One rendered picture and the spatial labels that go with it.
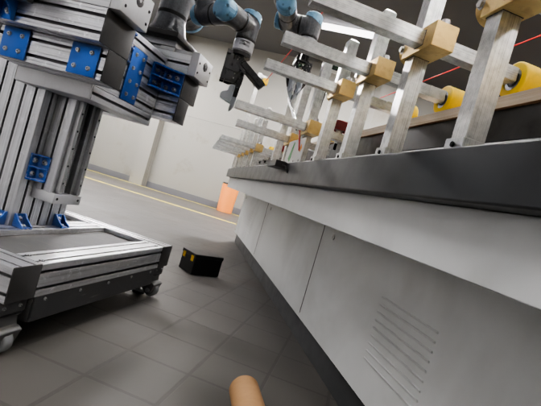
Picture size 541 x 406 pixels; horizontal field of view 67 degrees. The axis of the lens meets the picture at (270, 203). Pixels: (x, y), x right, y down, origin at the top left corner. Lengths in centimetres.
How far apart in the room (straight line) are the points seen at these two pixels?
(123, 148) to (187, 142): 147
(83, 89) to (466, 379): 122
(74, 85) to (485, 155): 114
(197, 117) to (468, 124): 834
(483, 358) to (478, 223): 33
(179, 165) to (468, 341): 823
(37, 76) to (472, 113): 122
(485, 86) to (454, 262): 27
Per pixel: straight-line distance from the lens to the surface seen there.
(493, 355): 87
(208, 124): 878
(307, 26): 183
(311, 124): 156
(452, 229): 67
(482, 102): 71
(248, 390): 112
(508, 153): 57
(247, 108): 155
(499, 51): 74
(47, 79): 146
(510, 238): 58
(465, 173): 62
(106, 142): 976
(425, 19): 99
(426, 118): 126
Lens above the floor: 56
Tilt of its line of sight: 1 degrees down
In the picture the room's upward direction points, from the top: 16 degrees clockwise
